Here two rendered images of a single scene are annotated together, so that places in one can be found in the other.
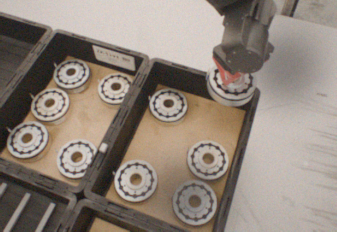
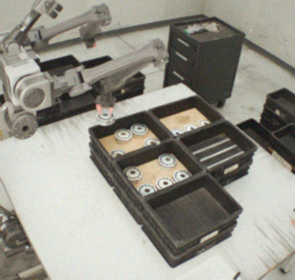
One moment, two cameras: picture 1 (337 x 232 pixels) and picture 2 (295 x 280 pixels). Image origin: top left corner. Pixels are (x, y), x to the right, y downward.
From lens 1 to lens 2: 2.00 m
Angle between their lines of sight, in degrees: 78
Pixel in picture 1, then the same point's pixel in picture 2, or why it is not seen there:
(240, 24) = not seen: hidden behind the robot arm
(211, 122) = (107, 146)
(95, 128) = (152, 170)
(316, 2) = not seen: outside the picture
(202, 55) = (65, 193)
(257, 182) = not seen: hidden behind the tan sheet
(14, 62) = (170, 222)
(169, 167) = (136, 144)
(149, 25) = (72, 228)
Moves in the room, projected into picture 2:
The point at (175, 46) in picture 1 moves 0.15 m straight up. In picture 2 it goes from (72, 207) to (70, 188)
